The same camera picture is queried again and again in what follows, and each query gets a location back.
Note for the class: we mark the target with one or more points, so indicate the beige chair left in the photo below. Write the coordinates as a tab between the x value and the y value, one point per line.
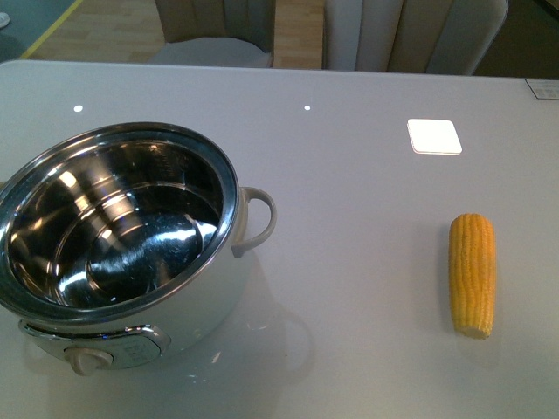
217	33

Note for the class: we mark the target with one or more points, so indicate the beige chair centre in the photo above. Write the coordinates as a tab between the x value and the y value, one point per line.
435	37

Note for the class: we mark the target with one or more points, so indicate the yellow corn cob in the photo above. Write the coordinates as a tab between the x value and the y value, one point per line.
472	275

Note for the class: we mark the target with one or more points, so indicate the beige chair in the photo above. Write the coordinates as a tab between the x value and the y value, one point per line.
435	37
217	33

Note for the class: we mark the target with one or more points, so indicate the white electric cooking pot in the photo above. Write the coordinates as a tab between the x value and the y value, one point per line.
125	244

